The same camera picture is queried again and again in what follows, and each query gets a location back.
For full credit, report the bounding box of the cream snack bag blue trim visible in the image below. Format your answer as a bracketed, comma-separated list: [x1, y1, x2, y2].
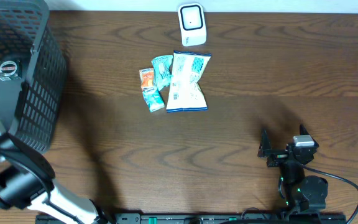
[166, 50, 212, 113]

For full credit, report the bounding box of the teal tissue packet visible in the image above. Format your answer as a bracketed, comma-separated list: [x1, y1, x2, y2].
[142, 86, 165, 113]

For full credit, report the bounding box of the teal plastic-wrapped packet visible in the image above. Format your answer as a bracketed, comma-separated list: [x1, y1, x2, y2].
[151, 55, 173, 91]

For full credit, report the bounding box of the orange tissue packet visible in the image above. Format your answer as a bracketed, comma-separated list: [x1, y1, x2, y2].
[139, 68, 155, 90]

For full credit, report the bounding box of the black-white right robot arm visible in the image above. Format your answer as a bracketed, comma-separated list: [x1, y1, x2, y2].
[257, 125, 328, 218]

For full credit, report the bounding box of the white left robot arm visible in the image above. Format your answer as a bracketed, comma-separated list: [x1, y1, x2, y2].
[0, 122, 114, 223]

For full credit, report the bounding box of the white barcode scanner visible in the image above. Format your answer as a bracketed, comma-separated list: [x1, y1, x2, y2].
[177, 2, 207, 47]

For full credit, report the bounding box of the dark grey plastic basket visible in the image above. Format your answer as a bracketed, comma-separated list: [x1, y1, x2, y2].
[0, 1, 67, 154]

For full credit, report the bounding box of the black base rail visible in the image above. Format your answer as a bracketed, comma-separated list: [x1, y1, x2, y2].
[35, 212, 347, 224]

